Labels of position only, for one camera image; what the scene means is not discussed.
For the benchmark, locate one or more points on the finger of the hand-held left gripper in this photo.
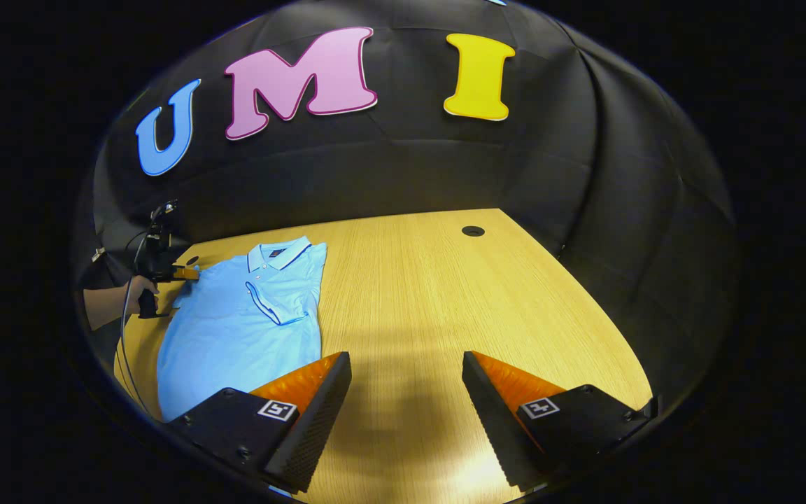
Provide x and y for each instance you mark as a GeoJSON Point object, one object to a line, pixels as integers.
{"type": "Point", "coordinates": [186, 273]}

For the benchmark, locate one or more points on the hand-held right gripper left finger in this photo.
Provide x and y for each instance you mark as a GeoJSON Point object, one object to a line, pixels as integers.
{"type": "Point", "coordinates": [319, 420]}

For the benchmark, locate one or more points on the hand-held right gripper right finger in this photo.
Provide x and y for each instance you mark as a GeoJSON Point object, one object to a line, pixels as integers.
{"type": "Point", "coordinates": [497, 427]}

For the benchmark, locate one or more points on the light blue T-shirt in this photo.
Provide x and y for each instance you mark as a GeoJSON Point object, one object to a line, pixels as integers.
{"type": "Point", "coordinates": [235, 336]}

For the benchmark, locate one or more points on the silver backdrop clip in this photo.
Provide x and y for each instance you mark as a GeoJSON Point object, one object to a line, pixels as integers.
{"type": "Point", "coordinates": [98, 255]}

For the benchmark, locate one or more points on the black backdrop cloth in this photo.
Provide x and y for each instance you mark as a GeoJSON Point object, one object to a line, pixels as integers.
{"type": "Point", "coordinates": [410, 168]}

